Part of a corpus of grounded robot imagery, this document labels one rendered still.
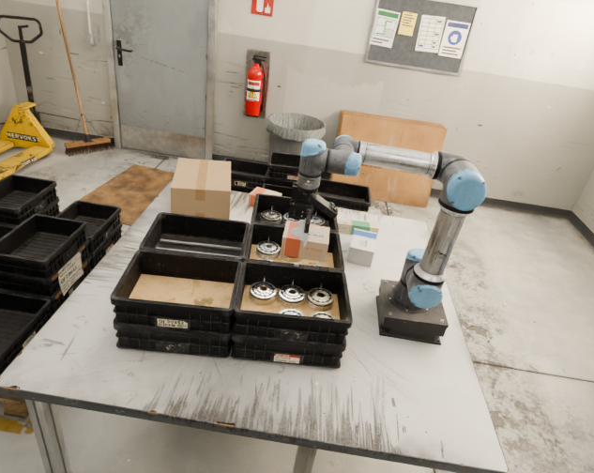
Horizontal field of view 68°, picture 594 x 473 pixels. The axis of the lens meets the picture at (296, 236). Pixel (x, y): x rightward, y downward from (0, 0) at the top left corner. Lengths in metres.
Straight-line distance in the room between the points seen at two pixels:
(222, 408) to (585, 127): 4.50
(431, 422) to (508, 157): 3.80
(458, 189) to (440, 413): 0.75
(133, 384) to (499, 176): 4.30
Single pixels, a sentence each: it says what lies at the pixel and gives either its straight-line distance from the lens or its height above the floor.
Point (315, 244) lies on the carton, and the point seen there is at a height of 1.11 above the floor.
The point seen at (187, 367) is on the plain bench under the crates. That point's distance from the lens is 1.61.
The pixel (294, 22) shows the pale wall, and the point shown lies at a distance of 4.52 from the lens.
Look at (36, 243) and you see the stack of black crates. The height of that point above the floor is 0.49.
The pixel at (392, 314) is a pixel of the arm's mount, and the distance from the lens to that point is 1.79.
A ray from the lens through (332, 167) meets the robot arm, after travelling 1.40.
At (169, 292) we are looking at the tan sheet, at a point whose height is 0.83.
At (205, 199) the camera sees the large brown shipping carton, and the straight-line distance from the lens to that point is 2.31.
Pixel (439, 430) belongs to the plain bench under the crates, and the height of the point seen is 0.70.
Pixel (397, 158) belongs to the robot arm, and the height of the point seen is 1.41.
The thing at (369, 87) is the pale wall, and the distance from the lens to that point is 4.58.
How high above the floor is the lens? 1.90
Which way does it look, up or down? 31 degrees down
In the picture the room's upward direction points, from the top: 9 degrees clockwise
